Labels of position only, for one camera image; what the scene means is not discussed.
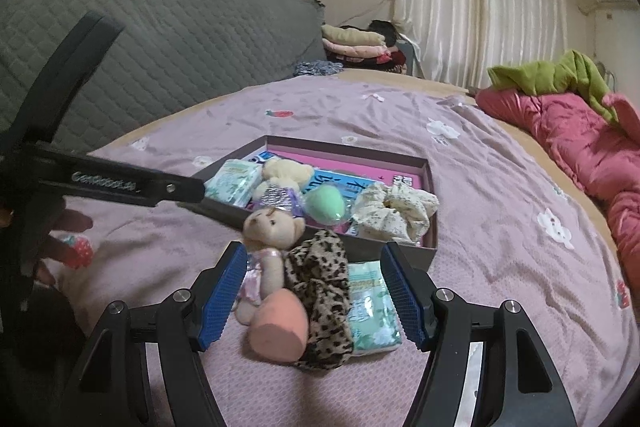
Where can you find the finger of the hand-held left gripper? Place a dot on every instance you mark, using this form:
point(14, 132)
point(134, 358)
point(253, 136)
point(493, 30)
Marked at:
point(65, 72)
point(125, 182)

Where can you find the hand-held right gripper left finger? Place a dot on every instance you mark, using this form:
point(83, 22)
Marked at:
point(222, 302)

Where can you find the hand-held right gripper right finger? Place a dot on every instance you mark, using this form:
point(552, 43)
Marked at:
point(402, 297)

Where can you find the green tissue pack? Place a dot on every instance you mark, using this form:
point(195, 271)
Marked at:
point(232, 184)
point(372, 312)

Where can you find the brown cardboard box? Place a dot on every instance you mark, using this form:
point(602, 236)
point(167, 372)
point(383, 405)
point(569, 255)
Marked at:
point(380, 254)

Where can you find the orange makeup sponge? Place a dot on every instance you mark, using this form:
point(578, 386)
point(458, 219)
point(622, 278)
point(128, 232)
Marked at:
point(277, 327)

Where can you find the leopard print scrunchie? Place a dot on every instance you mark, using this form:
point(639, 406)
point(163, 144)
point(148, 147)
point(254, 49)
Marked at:
point(325, 297)

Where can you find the red strawberry toy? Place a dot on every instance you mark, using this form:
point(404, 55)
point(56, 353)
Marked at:
point(80, 252)

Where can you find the white floral scrunchie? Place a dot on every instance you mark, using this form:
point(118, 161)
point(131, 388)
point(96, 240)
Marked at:
point(390, 212)

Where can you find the cream teddy bear pink dress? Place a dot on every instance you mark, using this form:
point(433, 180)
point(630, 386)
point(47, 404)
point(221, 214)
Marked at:
point(270, 229)

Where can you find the green makeup sponge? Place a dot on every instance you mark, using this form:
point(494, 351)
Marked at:
point(325, 204)

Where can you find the cream teddy bear purple dress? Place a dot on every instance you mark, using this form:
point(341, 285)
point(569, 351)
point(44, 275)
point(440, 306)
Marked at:
point(282, 174)

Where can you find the person's left hand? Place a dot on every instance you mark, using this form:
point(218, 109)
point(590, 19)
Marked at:
point(60, 224)

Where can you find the purple printed bed sheet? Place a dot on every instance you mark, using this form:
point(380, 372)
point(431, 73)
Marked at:
point(500, 282)

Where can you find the grey quilted headboard cover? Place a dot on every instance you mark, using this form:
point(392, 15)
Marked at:
point(175, 47)

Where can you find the pink book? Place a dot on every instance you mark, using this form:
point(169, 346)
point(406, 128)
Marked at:
point(360, 164)

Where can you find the blue patterned cloth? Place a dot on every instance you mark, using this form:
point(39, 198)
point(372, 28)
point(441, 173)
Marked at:
point(317, 68)

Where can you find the pink quilt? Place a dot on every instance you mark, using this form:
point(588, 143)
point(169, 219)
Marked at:
point(575, 142)

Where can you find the grey chair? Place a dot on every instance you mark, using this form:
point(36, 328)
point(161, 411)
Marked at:
point(412, 57)

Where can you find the green blanket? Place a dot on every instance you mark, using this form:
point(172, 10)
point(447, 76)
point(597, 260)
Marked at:
point(540, 77)

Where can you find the stack of folded blankets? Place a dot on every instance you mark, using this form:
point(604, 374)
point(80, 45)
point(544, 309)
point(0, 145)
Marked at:
point(350, 42)

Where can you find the dark clothes pile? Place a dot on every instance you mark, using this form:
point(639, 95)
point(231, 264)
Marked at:
point(384, 29)

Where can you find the white curtain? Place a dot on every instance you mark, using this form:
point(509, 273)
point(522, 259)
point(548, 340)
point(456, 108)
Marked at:
point(475, 7)

